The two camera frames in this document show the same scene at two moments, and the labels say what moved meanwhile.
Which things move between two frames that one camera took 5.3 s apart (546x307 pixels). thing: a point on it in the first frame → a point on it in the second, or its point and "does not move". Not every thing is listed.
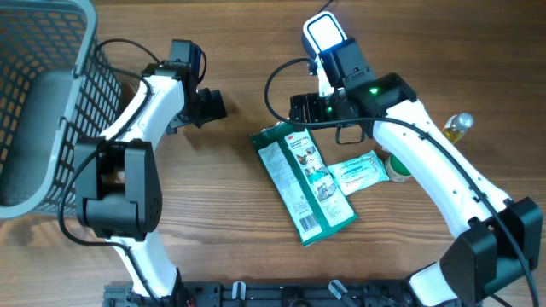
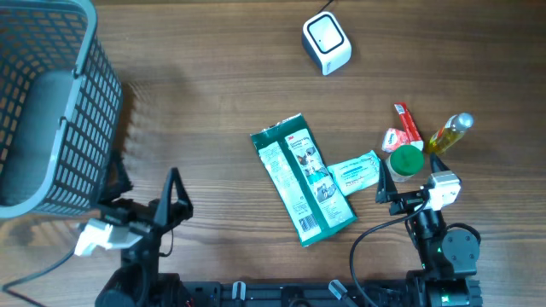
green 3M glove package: [317, 203] does not move
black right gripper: [312, 102] → [386, 188]
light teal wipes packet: [358, 173] does not move
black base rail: [269, 293] does not move
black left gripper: [214, 105] → [142, 211]
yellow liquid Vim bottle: [456, 124] does not move
